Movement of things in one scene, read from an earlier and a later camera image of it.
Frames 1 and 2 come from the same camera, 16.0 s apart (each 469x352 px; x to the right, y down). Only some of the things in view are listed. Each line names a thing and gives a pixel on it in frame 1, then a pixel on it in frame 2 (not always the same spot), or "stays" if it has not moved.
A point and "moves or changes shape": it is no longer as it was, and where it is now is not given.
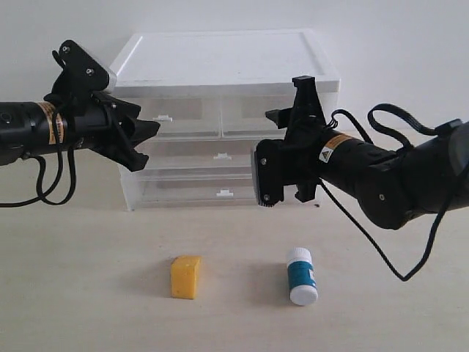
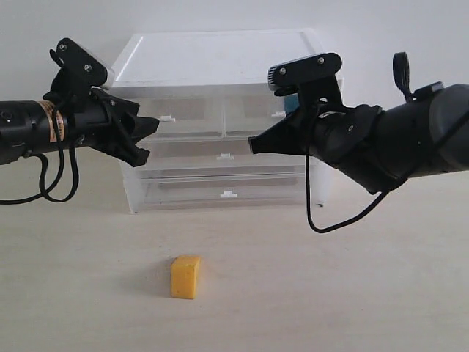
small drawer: (244, 114) stays
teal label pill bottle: (302, 278) moves or changes shape
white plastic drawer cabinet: (211, 91) stays
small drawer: (182, 116) stays
